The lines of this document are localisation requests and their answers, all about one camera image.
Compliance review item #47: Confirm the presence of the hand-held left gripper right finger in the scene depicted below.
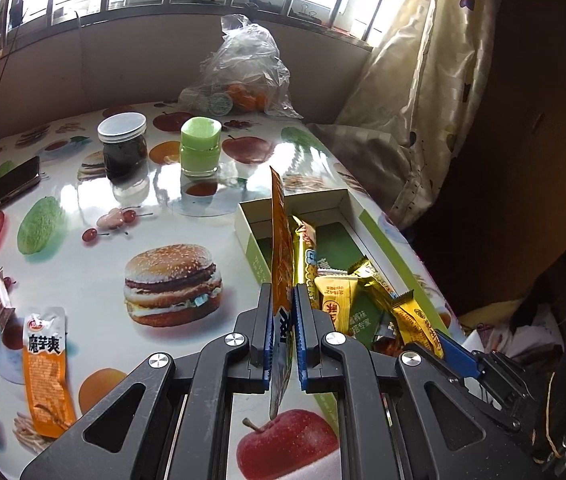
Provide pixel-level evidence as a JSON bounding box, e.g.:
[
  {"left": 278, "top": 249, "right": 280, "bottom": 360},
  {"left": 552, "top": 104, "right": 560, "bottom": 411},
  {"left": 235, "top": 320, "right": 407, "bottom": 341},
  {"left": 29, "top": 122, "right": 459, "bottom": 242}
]
[{"left": 293, "top": 284, "right": 536, "bottom": 480}]

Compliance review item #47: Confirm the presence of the black smartphone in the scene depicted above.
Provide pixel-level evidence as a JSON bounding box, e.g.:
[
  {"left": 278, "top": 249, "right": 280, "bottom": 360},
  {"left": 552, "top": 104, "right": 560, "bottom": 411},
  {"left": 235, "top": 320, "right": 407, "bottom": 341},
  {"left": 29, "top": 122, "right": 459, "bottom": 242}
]
[{"left": 0, "top": 156, "right": 42, "bottom": 223}]

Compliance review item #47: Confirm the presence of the clear plastic bag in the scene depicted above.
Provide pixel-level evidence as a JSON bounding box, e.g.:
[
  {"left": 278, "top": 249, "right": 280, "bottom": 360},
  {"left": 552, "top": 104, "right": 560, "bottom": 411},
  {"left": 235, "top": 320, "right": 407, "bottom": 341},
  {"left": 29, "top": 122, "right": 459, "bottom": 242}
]
[{"left": 179, "top": 14, "right": 304, "bottom": 120}]

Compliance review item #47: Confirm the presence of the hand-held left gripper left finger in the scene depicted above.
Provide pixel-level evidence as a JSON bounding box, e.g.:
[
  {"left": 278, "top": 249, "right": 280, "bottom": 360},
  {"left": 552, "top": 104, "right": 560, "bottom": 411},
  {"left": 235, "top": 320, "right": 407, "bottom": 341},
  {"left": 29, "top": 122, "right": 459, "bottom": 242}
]
[{"left": 20, "top": 282, "right": 271, "bottom": 480}]

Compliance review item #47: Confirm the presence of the green jar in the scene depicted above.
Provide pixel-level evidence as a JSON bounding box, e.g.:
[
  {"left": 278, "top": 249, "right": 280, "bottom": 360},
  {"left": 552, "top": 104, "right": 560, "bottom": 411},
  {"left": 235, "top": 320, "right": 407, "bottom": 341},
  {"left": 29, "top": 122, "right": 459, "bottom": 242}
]
[{"left": 180, "top": 116, "right": 222, "bottom": 178}]

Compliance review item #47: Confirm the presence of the cream printed curtain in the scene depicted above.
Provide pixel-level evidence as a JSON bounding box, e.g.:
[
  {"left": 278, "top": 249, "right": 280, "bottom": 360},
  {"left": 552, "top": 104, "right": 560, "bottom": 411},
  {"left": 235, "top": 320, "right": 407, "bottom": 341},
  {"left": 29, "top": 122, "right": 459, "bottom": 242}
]
[{"left": 308, "top": 0, "right": 508, "bottom": 231}]

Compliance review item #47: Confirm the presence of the small brown snack packet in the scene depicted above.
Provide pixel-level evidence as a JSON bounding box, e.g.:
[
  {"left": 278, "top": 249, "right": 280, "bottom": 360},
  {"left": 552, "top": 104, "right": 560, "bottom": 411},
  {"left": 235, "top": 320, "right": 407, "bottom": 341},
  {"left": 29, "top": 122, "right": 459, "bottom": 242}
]
[{"left": 0, "top": 267, "right": 16, "bottom": 328}]

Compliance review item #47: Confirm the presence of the red snack packet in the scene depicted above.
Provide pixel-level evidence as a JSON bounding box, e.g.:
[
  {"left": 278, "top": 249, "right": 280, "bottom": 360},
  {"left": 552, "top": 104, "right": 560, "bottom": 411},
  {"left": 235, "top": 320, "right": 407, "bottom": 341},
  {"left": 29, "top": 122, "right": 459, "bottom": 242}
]
[{"left": 373, "top": 320, "right": 406, "bottom": 358}]

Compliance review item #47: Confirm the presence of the golden snack packet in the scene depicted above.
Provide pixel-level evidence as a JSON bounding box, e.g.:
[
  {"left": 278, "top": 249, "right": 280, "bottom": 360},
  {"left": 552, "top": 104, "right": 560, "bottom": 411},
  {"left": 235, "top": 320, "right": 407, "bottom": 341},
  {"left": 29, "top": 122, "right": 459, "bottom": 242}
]
[{"left": 353, "top": 256, "right": 414, "bottom": 306}]

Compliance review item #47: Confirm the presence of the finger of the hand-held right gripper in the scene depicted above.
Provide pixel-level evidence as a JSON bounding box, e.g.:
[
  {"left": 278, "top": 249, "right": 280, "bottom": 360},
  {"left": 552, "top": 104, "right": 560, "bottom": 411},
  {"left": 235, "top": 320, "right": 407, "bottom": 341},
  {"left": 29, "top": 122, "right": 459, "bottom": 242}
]
[{"left": 435, "top": 330, "right": 534, "bottom": 433}]

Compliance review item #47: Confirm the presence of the green cardboard box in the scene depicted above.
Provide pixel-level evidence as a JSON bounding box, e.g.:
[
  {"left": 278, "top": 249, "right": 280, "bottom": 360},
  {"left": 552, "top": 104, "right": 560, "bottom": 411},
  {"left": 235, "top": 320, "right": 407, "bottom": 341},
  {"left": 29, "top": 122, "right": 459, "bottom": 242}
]
[{"left": 235, "top": 187, "right": 456, "bottom": 413}]

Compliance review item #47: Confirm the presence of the orange snack packet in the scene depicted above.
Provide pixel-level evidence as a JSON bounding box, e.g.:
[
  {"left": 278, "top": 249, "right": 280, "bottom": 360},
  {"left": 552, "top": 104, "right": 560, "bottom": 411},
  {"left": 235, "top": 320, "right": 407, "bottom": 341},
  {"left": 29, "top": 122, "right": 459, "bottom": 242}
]
[
  {"left": 23, "top": 307, "right": 78, "bottom": 436},
  {"left": 268, "top": 166, "right": 298, "bottom": 418}
]

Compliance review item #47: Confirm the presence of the yellow snack packet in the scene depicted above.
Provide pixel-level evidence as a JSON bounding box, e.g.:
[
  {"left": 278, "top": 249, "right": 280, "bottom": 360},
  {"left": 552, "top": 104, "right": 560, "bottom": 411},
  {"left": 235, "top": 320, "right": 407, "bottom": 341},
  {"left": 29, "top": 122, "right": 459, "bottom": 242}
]
[
  {"left": 390, "top": 290, "right": 446, "bottom": 361},
  {"left": 314, "top": 275, "right": 360, "bottom": 336}
]

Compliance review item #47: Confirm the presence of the dark jar with white lid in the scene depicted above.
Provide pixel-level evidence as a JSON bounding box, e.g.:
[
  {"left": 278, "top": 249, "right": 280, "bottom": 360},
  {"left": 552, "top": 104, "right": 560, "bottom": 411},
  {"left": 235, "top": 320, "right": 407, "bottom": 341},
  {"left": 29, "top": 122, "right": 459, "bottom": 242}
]
[{"left": 97, "top": 112, "right": 148, "bottom": 183}]

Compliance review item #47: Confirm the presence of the pale patterned cloth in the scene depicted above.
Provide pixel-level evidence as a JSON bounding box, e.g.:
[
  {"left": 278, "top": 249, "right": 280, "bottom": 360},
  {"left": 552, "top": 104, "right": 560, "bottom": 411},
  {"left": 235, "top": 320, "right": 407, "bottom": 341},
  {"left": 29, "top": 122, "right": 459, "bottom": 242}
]
[{"left": 458, "top": 300, "right": 566, "bottom": 361}]

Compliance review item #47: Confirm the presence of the gold snack bar packet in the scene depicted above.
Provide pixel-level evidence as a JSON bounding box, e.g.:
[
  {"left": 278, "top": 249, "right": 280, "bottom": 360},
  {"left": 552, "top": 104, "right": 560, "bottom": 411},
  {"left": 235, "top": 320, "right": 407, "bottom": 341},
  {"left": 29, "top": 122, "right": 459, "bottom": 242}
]
[{"left": 290, "top": 215, "right": 321, "bottom": 311}]

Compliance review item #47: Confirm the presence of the fruit printed tablecloth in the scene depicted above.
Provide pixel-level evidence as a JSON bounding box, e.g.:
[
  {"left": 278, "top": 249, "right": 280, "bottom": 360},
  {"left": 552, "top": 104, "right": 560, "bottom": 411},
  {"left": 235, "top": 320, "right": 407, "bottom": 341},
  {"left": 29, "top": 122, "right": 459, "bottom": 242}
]
[{"left": 0, "top": 100, "right": 464, "bottom": 480}]

